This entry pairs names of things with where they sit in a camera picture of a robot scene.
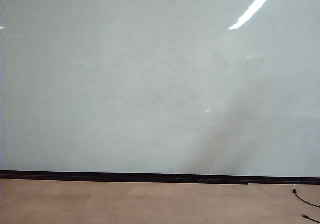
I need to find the black cable with flat plug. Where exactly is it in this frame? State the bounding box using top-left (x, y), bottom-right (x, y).
top-left (301, 213), bottom-right (320, 223)

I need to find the black whiteboard bottom rail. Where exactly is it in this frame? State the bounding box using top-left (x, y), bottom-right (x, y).
top-left (0, 170), bottom-right (320, 185)

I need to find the large white glass whiteboard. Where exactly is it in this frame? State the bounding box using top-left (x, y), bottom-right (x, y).
top-left (0, 0), bottom-right (320, 178)

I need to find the black cable with round plug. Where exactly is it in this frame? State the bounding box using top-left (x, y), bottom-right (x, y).
top-left (291, 185), bottom-right (320, 208)

